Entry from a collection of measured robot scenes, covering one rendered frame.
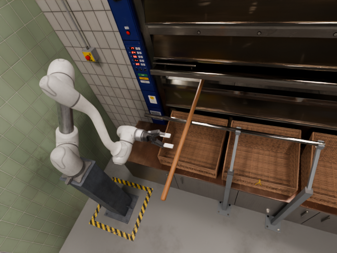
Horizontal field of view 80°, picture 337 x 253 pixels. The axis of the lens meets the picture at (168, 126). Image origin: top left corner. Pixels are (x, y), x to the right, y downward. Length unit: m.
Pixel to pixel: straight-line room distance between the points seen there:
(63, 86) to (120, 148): 0.53
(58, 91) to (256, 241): 2.13
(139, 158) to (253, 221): 1.34
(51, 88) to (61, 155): 0.55
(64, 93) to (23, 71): 0.78
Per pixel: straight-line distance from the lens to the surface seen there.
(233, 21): 1.34
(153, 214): 2.47
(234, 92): 1.69
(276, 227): 2.46
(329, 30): 1.43
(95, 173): 1.80
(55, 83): 1.18
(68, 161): 1.58
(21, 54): 1.93
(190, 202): 2.44
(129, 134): 1.45
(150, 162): 2.04
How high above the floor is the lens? 2.33
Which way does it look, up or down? 52 degrees down
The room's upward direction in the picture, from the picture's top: 16 degrees counter-clockwise
